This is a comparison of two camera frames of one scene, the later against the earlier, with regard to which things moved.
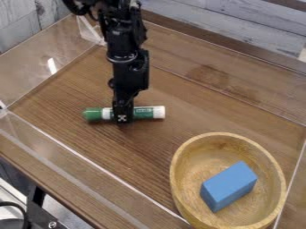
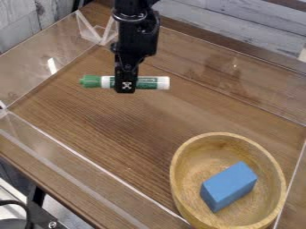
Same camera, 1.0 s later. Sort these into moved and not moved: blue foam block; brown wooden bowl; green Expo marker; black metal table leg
Moved: green Expo marker
Not moved: black metal table leg; blue foam block; brown wooden bowl
